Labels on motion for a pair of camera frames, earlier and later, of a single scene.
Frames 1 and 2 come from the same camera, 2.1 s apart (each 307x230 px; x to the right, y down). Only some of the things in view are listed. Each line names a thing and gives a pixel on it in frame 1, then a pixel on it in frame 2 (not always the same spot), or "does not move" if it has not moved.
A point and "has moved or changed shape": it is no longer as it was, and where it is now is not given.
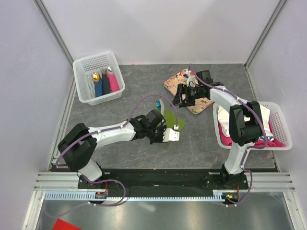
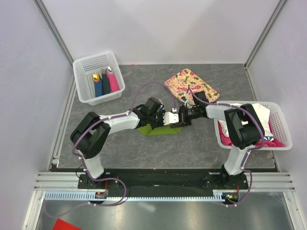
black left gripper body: (156, 134) to (157, 120)
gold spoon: (96, 77) does not move
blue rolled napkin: (99, 88) does not move
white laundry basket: (280, 131) does not move
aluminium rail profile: (264, 181) does not move
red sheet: (60, 224) does not move
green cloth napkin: (171, 120) has moved or changed shape
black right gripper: (183, 89) to (185, 121)
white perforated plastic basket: (84, 69) does not move
